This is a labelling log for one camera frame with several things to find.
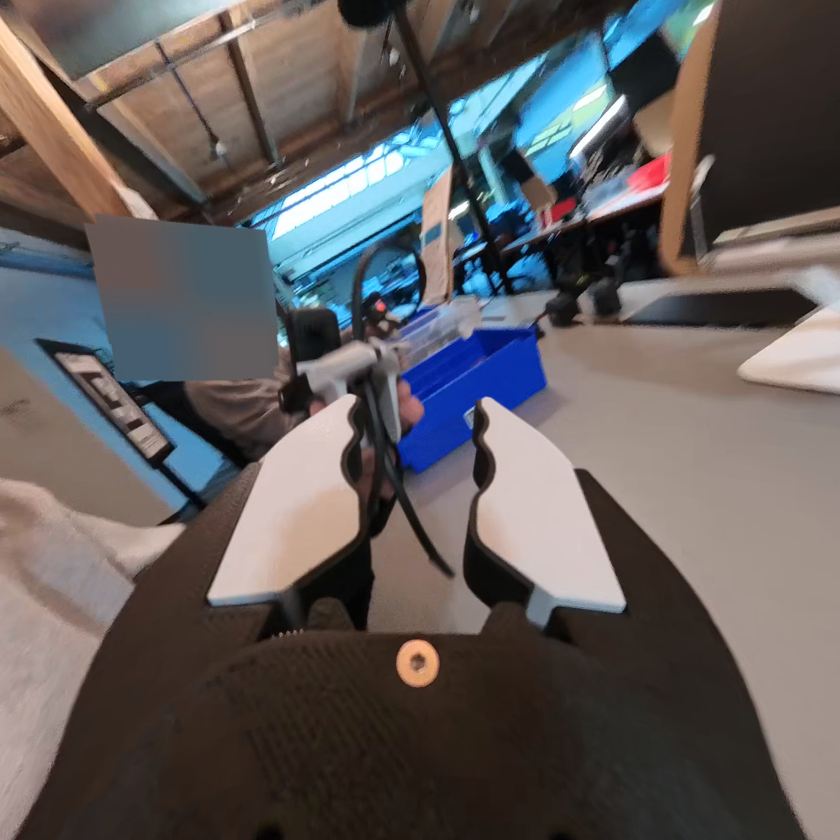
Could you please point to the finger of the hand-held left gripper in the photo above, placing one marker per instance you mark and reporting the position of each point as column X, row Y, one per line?
column 388, row 394

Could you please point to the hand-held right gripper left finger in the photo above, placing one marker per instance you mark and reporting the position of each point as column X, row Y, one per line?
column 289, row 518

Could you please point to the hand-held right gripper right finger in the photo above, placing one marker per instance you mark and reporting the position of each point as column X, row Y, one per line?
column 544, row 525

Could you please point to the blue bin with marker label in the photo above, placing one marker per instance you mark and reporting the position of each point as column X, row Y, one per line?
column 499, row 367

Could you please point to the person's left forearm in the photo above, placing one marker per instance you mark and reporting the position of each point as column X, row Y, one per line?
column 79, row 525

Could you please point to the person's left hand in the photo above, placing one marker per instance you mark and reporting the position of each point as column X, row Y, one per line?
column 412, row 410

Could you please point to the clear plastic bin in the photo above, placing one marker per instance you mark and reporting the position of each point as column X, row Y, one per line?
column 439, row 331

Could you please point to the tall cardboard sheet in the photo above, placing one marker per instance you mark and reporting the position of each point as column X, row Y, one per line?
column 436, row 229

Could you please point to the black charger block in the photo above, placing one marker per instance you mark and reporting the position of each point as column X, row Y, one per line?
column 564, row 302
column 605, row 295

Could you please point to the framed marker board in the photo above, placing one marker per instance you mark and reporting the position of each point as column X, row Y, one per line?
column 111, row 400

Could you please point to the black desk mat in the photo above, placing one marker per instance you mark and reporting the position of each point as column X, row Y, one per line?
column 722, row 308

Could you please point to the wooden pillar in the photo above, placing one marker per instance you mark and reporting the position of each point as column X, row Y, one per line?
column 59, row 131

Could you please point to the black metal pole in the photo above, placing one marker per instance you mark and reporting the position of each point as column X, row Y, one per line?
column 367, row 10

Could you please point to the red plastic bin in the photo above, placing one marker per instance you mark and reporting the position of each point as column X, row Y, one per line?
column 649, row 174

